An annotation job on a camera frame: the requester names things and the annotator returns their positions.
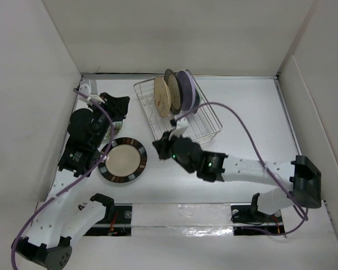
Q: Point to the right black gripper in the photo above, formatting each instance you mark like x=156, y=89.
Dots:
x=162, y=145

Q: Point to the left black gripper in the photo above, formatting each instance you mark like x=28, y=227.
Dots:
x=118, y=106

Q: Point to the beige bird pattern plate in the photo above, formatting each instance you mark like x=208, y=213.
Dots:
x=162, y=97

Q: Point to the rectangular light green plate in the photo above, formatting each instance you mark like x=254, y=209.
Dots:
x=196, y=102

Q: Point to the brown rimmed deep plate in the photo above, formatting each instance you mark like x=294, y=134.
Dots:
x=175, y=91

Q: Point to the purple round plate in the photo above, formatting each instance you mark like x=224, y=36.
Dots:
x=188, y=88

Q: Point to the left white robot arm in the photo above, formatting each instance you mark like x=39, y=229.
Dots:
x=46, y=239

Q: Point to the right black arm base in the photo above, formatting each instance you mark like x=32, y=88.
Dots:
x=246, y=223

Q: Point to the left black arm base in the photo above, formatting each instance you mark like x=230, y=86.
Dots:
x=115, y=223

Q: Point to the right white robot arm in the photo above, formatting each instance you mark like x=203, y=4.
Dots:
x=295, y=183

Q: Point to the round light green plate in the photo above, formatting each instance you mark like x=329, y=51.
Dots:
x=117, y=127

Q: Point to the striped rim beige plate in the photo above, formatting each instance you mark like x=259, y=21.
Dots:
x=125, y=161

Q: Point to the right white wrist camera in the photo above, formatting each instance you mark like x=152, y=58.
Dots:
x=180, y=128

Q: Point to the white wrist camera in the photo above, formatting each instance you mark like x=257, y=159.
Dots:
x=87, y=91
x=180, y=128

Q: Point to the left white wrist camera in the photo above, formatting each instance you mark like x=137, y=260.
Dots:
x=87, y=91

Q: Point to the metal wire dish rack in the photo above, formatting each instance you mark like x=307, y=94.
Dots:
x=203, y=124

